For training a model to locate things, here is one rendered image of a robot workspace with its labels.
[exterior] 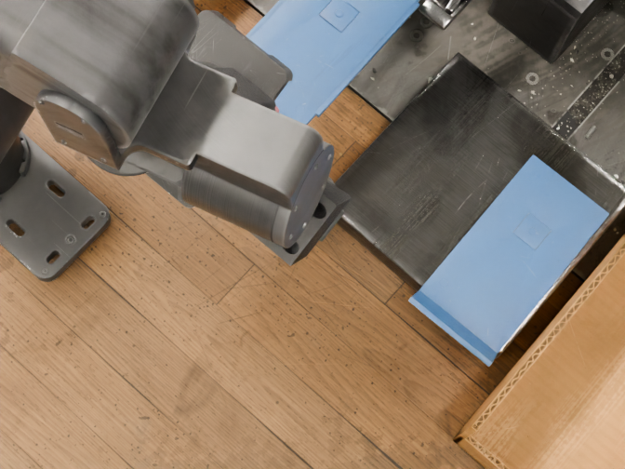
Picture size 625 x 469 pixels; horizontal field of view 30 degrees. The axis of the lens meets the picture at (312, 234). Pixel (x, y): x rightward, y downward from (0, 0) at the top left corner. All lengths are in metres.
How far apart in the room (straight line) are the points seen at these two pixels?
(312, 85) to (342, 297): 0.16
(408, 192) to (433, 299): 0.08
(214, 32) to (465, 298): 0.27
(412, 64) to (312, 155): 0.37
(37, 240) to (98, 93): 0.35
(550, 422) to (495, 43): 0.30
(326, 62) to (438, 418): 0.26
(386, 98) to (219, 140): 0.36
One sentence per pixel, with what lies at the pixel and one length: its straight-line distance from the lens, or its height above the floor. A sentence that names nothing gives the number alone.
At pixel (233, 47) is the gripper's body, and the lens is 0.68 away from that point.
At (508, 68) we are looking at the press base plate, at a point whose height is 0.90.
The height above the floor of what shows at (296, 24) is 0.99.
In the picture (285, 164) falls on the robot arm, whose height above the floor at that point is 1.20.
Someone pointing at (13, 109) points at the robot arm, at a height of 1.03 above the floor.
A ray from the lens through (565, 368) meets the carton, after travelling 0.86.
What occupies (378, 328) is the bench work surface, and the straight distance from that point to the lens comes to 0.84.
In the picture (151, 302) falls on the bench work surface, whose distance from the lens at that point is 0.84.
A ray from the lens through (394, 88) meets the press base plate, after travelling 0.90.
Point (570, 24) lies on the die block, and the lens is 0.88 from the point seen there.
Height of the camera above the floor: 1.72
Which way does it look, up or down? 73 degrees down
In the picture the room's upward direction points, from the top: 11 degrees clockwise
